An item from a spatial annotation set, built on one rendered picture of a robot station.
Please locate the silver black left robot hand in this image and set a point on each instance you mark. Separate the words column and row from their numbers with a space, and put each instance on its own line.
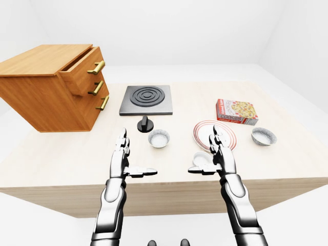
column 118, row 164

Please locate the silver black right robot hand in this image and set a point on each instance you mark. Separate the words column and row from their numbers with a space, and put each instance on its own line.
column 225, row 161

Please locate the white plate with red rings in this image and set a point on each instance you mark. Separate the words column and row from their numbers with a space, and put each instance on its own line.
column 202, row 133

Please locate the patterned grey bowl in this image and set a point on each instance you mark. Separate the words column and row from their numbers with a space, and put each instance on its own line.
column 159, row 138
column 264, row 137

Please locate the flat dark stove plate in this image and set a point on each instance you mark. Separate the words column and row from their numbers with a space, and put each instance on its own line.
column 146, row 100

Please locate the small white ramekin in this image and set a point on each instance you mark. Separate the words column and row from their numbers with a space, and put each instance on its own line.
column 201, row 157

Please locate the round black knob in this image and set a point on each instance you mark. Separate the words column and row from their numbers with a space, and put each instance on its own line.
column 145, row 124

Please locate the red cookies box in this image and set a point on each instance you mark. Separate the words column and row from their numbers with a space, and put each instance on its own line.
column 237, row 112

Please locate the wooden low drawer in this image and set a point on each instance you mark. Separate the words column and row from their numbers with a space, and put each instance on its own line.
column 87, row 112

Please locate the wooden middle drawer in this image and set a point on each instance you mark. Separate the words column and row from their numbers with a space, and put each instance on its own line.
column 102, row 87

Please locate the small dark rounded shape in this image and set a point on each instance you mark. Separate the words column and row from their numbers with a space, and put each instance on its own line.
column 151, row 243
column 184, row 242

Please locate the open wooden drawer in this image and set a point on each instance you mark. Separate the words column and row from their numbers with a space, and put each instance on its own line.
column 84, row 69

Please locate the wooden cabinet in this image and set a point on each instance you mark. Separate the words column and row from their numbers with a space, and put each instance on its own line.
column 38, row 97

